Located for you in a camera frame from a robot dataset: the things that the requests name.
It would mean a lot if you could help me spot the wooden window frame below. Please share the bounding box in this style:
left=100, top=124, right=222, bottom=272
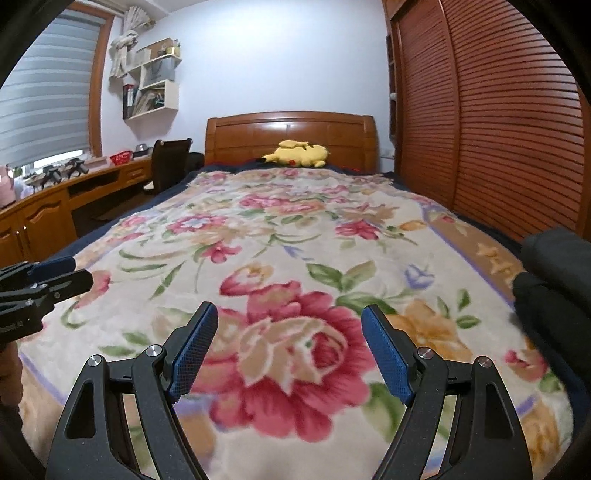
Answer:
left=88, top=9, right=114, bottom=158

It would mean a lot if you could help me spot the white wall shelf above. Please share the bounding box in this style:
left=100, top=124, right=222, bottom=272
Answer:
left=122, top=39, right=182, bottom=121

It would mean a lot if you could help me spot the wooden desk with cabinets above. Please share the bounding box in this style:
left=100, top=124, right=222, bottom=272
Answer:
left=0, top=157, right=158, bottom=268

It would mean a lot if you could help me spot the wooden bed headboard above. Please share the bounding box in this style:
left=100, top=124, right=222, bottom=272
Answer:
left=205, top=112, right=379, bottom=174

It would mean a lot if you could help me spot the black jacket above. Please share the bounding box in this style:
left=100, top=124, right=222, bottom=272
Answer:
left=512, top=271, right=591, bottom=337

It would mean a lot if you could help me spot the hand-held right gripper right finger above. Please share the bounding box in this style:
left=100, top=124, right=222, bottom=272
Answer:
left=361, top=304, right=528, bottom=480

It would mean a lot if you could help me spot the floral blanket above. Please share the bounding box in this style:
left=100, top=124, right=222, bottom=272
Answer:
left=14, top=166, right=578, bottom=480

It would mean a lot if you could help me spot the stack of papers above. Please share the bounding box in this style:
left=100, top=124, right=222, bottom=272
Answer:
left=134, top=89, right=166, bottom=113

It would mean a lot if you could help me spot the beige tied curtain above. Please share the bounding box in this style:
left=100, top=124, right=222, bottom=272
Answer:
left=108, top=7, right=155, bottom=79

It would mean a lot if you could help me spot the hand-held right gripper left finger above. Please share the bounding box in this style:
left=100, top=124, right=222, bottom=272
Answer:
left=46, top=301, right=219, bottom=480

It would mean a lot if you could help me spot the dark folded cloth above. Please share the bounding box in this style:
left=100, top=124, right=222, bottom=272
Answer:
left=521, top=226, right=591, bottom=289

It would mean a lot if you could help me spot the yellow plush toy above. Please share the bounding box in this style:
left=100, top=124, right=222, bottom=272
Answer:
left=257, top=140, right=331, bottom=168

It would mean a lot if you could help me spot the wooden louvered wardrobe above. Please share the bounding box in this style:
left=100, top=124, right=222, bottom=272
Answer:
left=382, top=0, right=591, bottom=241

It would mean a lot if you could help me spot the grey window blind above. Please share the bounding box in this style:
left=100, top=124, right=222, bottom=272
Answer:
left=0, top=14, right=105, bottom=167

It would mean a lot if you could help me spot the person's left hand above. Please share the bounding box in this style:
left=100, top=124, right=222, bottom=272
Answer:
left=0, top=344, right=24, bottom=407

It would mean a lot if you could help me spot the dark wooden chair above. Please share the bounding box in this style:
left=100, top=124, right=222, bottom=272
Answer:
left=143, top=137, right=194, bottom=195

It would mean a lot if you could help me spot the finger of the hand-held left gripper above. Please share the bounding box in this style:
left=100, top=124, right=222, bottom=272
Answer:
left=0, top=256, right=77, bottom=292
left=25, top=269, right=94, bottom=311

